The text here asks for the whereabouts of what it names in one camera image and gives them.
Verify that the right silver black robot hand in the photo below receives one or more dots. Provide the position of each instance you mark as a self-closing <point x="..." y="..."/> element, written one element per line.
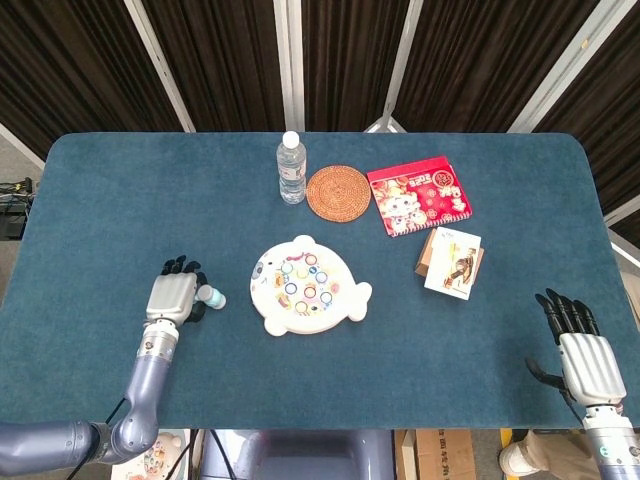
<point x="590" y="365"/>

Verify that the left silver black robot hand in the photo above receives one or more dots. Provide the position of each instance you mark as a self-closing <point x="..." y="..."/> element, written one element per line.
<point x="171" y="300"/>

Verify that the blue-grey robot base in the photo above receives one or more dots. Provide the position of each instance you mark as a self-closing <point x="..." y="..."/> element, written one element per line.
<point x="300" y="455"/>

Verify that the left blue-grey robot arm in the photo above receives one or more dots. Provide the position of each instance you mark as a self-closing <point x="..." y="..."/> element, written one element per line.
<point x="150" y="380"/>

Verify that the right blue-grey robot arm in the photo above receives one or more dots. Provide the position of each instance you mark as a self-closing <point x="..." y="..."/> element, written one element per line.
<point x="612" y="450"/>

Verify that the white fish-shaped toy board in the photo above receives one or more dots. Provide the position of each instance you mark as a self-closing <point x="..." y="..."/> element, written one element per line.
<point x="310" y="320"/>

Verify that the white printed food package box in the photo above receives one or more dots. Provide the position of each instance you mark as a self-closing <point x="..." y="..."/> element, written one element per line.
<point x="160" y="457"/>

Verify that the tan trouser leg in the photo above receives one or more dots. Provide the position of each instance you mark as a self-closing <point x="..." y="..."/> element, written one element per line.
<point x="560" y="450"/>

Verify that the white printed picture card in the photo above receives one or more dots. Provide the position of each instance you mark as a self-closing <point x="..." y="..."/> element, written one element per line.
<point x="452" y="265"/>

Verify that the clear plastic water bottle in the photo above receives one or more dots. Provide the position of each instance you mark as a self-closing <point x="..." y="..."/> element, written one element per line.
<point x="292" y="180"/>

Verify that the brown printed cardboard carton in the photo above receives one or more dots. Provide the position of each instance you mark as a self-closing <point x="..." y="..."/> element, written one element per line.
<point x="440" y="455"/>

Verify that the blue velvet tablecloth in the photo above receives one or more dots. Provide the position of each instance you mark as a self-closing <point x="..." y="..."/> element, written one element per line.
<point x="400" y="360"/>

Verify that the round woven rattan coaster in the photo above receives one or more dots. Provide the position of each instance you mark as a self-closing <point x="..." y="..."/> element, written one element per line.
<point x="338" y="193"/>

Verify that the small brown cardboard box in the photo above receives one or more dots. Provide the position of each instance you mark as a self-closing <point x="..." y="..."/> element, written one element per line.
<point x="423" y="255"/>

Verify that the red spiral cartoon calendar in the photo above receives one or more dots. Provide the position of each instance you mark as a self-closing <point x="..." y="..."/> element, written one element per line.
<point x="420" y="200"/>

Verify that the dark brown pleated curtain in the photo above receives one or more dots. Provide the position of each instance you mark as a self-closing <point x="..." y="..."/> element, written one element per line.
<point x="230" y="60"/>

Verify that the white partition frame post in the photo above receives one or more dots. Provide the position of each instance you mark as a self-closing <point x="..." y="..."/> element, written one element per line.
<point x="160" y="65"/>
<point x="565" y="65"/>
<point x="290" y="60"/>
<point x="400" y="60"/>

